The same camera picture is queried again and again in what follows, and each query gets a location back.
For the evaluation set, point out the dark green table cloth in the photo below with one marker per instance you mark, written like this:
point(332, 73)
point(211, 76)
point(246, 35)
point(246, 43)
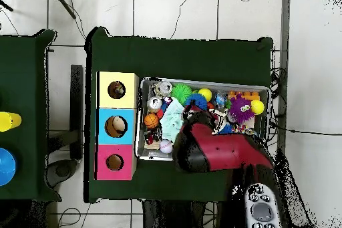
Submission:
point(173, 56)
point(26, 78)

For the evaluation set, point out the blue spiky ball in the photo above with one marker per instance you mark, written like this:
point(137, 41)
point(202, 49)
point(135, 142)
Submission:
point(196, 99)

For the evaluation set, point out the mint green cloth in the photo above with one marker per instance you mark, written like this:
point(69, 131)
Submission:
point(171, 123)

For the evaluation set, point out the black tripod leg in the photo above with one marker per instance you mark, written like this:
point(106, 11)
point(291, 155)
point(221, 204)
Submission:
point(6, 6)
point(65, 5)

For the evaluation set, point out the blue bowl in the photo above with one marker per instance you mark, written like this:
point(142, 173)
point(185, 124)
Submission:
point(6, 166)

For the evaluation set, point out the shallow silver mesh bin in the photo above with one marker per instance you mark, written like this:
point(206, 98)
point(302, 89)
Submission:
point(149, 155)

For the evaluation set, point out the purple spiky monster toy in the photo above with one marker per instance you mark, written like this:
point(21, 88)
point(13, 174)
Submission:
point(240, 109)

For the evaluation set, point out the orange toy building block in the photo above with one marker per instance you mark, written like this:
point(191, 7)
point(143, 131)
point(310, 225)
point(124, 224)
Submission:
point(248, 95)

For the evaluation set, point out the wooden box with three holes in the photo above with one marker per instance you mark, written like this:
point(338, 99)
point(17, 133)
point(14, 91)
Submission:
point(117, 103)

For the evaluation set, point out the small orange basketball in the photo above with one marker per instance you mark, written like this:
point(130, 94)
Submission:
point(151, 121)

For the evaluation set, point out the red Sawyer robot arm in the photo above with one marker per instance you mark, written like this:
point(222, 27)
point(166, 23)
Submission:
point(227, 153)

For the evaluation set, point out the green spiky ball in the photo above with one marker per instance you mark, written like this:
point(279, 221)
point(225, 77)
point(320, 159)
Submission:
point(181, 91)

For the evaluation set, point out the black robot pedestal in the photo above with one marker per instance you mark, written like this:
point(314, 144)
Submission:
point(171, 214)

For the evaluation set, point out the silver drink can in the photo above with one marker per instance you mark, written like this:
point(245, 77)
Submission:
point(163, 88)

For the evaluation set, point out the yellow cup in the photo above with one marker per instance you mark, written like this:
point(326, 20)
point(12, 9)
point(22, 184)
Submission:
point(10, 121)

